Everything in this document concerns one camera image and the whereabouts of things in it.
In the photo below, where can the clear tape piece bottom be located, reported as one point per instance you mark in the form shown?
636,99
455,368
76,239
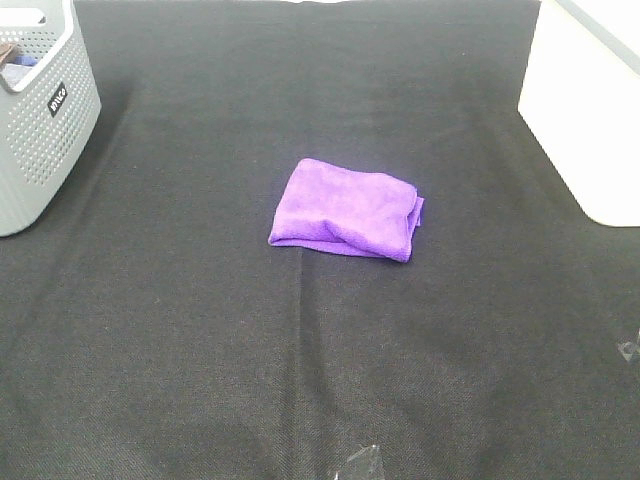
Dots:
365,464

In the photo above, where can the white plastic storage bin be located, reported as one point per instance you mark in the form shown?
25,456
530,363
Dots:
580,100

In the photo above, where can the clear tape piece right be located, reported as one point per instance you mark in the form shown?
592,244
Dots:
629,350

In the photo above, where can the purple microfiber towel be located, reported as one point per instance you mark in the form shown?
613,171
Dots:
335,210

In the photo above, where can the clothes inside grey basket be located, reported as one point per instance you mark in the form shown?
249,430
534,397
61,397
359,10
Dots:
15,66

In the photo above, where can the black table cloth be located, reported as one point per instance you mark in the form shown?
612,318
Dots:
149,331

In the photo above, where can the clear tape piece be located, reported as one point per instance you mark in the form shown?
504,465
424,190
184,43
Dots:
365,464
629,350

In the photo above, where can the grey perforated laundry basket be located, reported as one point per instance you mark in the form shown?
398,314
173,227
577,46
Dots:
49,116

